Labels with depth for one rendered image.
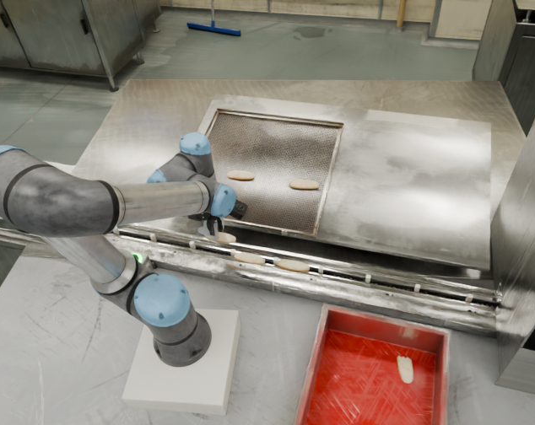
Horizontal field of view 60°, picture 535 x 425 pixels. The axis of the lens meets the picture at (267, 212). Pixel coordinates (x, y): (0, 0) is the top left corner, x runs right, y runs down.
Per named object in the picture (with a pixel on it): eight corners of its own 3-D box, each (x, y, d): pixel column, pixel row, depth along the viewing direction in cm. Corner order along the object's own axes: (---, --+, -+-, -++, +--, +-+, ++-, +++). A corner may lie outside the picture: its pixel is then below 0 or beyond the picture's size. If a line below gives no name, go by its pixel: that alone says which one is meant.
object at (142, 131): (97, 368, 213) (19, 255, 154) (164, 196, 293) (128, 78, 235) (507, 400, 192) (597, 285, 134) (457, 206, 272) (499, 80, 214)
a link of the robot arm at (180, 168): (174, 189, 105) (204, 163, 111) (139, 174, 110) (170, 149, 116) (181, 213, 110) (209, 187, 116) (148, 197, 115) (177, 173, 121)
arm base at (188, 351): (205, 368, 115) (197, 351, 108) (148, 365, 117) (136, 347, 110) (216, 314, 125) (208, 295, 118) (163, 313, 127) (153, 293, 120)
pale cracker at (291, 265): (276, 267, 141) (276, 266, 140) (279, 258, 143) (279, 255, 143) (308, 274, 138) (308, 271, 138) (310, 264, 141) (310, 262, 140)
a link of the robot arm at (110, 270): (143, 325, 115) (-10, 207, 70) (104, 299, 121) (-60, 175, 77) (173, 286, 119) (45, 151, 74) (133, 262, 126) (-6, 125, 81)
